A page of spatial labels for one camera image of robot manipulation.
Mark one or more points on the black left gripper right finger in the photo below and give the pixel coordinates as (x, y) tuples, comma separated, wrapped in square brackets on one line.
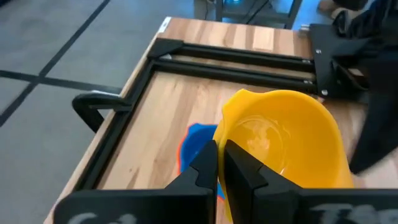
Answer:
[(311, 207)]

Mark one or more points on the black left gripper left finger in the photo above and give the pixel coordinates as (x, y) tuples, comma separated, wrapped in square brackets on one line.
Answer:
[(140, 207)]

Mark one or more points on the yellow plastic measuring cup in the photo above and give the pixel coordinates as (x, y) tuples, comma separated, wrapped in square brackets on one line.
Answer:
[(295, 109)]

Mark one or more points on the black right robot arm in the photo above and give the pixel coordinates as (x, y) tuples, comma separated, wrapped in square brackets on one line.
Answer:
[(382, 109)]

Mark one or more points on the person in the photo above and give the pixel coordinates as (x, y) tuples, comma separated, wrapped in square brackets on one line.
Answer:
[(326, 7)]

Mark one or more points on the black curved table bracket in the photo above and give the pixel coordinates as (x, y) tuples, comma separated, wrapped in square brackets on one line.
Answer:
[(87, 105)]

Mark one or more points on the black table frame rail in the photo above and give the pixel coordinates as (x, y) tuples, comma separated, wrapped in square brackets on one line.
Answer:
[(236, 56)]

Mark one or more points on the black metal cart frame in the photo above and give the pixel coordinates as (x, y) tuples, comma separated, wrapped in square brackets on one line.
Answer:
[(219, 9)]

